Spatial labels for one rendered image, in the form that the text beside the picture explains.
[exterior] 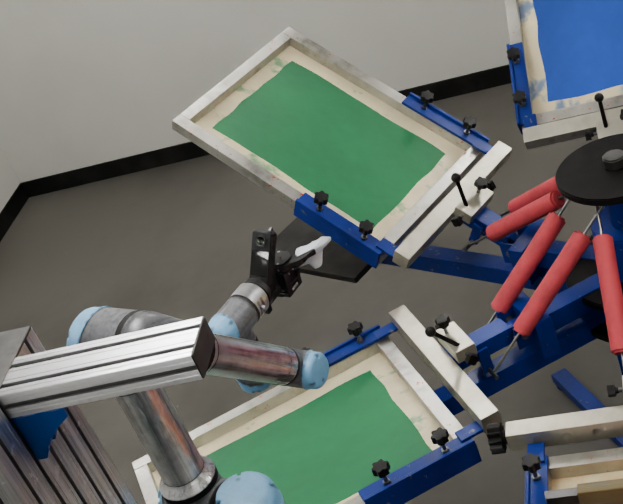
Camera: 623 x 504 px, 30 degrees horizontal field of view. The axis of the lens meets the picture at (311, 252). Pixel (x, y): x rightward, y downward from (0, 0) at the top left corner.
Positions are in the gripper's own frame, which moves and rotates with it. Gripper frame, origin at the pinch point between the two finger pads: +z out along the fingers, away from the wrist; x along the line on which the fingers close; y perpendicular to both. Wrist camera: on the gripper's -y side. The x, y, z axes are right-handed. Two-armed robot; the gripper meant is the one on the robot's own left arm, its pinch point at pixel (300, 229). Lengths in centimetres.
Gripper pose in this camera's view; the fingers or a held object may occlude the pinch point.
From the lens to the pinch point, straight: 251.1
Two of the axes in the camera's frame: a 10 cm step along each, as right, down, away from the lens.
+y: 2.2, 7.8, 5.8
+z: 4.8, -6.0, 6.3
